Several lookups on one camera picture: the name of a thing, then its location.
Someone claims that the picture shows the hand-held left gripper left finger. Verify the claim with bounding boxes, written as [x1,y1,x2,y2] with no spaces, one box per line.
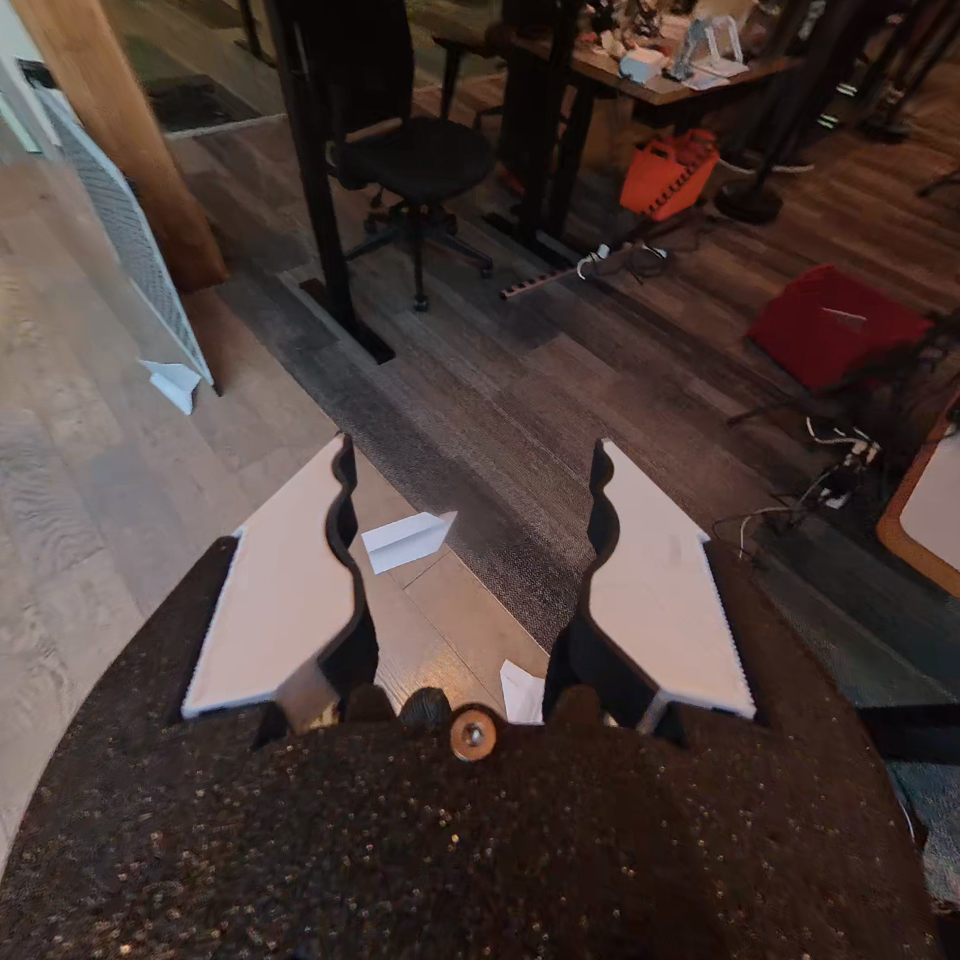
[181,433,381,735]

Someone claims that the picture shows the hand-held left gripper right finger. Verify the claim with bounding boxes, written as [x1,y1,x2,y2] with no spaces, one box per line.
[543,438,756,735]

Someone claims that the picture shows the black desk leg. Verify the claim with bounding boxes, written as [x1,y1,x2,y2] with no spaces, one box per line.
[262,0,396,366]

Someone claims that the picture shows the white paper airplane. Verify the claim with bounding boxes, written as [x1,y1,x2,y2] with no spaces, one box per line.
[500,660,547,726]
[138,360,204,416]
[361,511,460,576]

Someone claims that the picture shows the power strip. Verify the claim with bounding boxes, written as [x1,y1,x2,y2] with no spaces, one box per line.
[501,258,601,301]

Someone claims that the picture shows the white grille panel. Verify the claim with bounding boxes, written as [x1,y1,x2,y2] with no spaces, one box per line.
[18,60,220,395]

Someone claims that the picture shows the black round stand base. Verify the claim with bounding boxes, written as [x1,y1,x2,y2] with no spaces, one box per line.
[714,112,786,226]

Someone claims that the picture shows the orange bag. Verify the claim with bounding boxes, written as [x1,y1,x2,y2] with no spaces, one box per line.
[619,129,721,223]

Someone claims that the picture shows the black office chair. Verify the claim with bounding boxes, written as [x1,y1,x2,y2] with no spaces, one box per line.
[330,0,498,314]

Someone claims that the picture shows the wooden pillar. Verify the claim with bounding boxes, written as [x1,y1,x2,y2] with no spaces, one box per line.
[11,0,230,295]

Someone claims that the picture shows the wooden table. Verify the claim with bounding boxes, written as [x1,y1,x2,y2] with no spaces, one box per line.
[483,0,800,275]

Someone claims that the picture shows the small white box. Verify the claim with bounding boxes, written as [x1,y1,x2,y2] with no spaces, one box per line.
[618,46,669,85]

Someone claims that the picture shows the clear plastic stand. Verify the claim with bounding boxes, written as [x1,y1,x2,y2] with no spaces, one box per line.
[667,16,747,80]

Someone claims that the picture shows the white floor cables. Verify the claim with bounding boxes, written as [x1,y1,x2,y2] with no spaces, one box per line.
[712,416,884,564]

